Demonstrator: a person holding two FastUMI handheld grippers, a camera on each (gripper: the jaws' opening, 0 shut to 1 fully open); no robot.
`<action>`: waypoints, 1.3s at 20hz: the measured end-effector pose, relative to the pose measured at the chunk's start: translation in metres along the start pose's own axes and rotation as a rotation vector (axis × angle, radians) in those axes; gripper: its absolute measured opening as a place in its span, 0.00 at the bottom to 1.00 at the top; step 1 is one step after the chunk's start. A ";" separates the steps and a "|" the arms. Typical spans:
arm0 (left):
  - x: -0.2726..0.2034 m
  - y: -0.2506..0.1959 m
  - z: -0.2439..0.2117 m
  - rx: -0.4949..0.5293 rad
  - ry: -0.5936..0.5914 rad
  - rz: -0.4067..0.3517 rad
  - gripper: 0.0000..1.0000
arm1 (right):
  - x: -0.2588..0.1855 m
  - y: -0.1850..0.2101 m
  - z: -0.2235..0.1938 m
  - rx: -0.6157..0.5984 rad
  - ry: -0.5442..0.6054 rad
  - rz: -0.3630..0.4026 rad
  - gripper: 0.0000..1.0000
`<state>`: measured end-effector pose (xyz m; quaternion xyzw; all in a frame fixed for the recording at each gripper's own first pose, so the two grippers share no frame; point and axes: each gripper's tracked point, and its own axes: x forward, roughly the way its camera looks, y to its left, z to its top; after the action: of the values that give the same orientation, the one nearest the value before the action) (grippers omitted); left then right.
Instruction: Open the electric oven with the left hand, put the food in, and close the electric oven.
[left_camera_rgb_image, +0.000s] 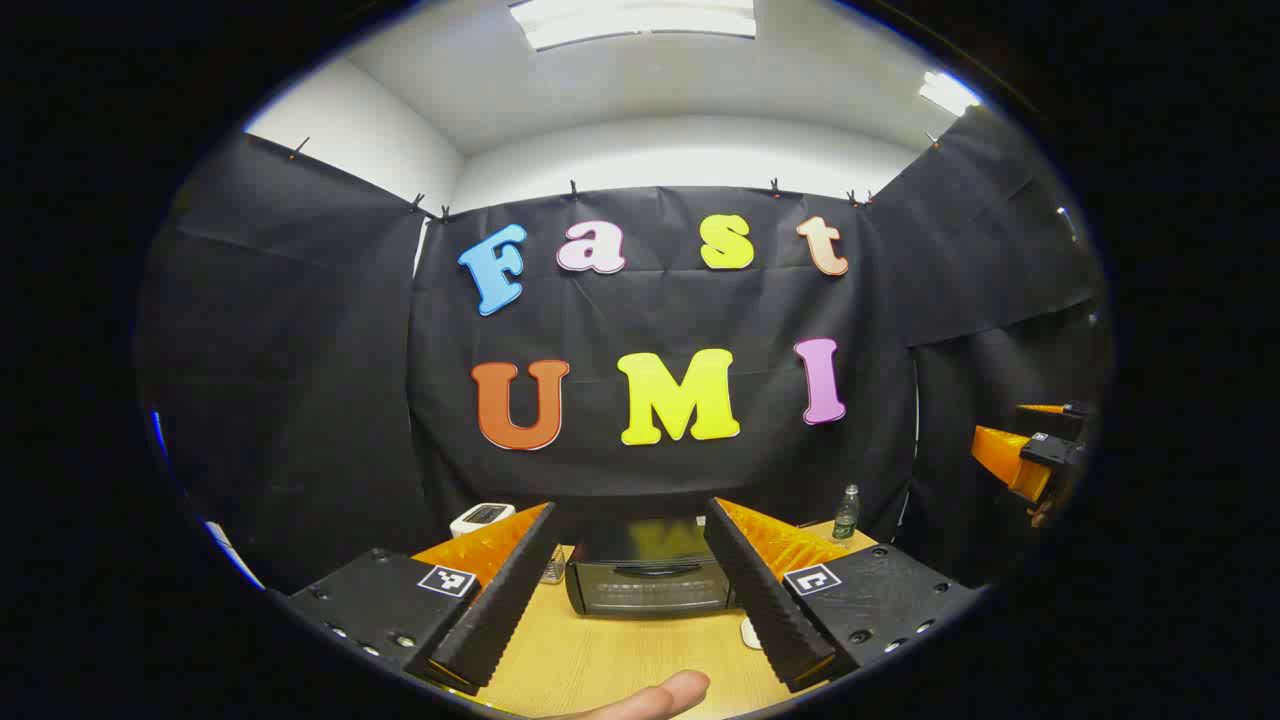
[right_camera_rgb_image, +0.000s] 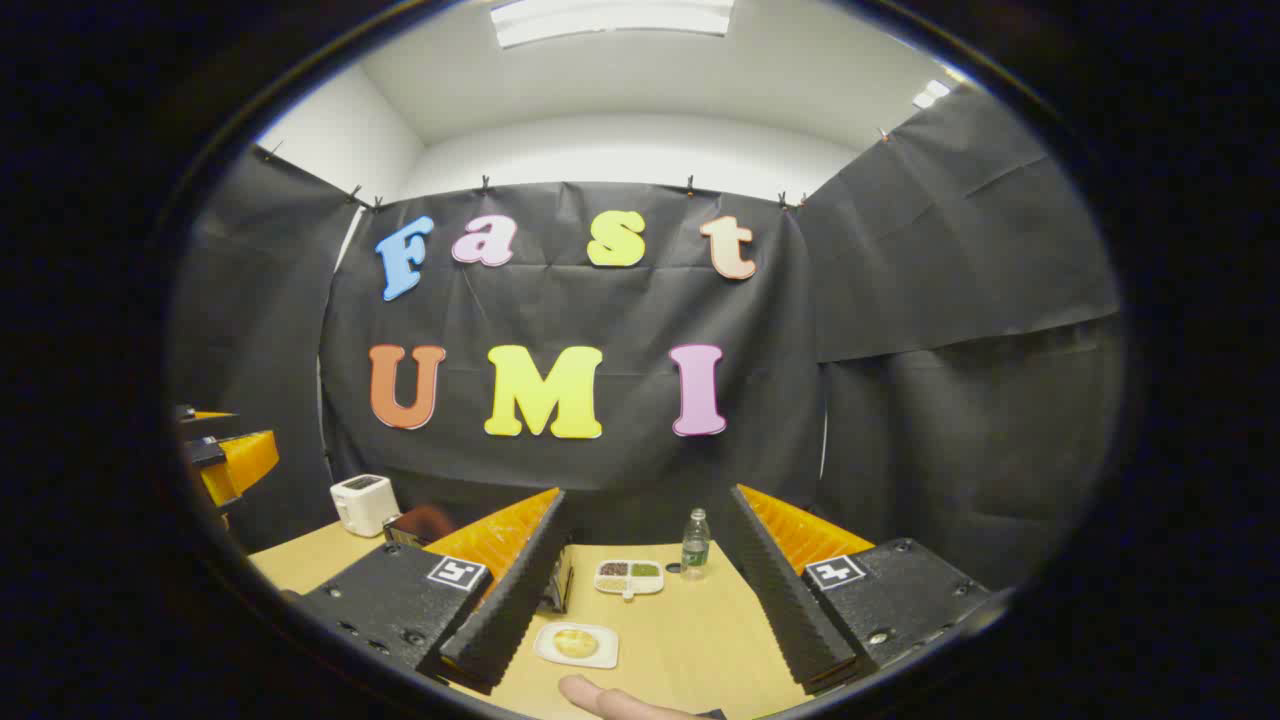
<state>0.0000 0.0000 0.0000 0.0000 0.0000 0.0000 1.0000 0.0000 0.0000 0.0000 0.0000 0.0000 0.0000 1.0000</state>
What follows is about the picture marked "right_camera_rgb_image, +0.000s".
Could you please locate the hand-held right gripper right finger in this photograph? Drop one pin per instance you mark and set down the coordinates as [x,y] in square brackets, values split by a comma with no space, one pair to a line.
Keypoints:
[775,590]

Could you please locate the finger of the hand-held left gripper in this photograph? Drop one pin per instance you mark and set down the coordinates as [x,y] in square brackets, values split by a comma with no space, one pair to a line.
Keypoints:
[205,422]
[245,460]

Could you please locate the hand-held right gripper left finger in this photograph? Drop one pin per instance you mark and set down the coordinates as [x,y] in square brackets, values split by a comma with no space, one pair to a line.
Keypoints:
[510,590]

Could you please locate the round bread bun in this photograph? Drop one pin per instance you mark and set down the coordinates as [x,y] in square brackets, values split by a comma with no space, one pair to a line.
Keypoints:
[575,643]

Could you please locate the black electric oven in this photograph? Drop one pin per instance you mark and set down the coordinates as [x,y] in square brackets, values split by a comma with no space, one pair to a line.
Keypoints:
[420,522]

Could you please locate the clear plastic water bottle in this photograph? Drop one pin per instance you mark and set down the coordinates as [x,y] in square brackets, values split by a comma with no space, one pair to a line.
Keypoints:
[695,550]

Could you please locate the white rectangular plate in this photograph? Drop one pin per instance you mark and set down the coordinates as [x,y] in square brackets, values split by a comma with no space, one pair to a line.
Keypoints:
[605,655]

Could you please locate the white divided snack dish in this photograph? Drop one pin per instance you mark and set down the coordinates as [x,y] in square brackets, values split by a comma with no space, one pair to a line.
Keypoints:
[628,578]

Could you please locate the white toaster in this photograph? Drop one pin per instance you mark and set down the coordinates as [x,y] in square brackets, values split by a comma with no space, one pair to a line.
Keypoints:
[362,505]

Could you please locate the black backdrop cloth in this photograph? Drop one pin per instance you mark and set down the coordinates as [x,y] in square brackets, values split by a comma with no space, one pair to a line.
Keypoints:
[600,310]

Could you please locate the small ceiling light panel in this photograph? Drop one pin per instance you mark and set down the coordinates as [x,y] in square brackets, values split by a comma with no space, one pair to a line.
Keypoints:
[930,94]

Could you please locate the large ceiling light panel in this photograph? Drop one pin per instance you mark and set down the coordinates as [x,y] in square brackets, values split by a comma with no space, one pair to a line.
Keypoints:
[610,20]

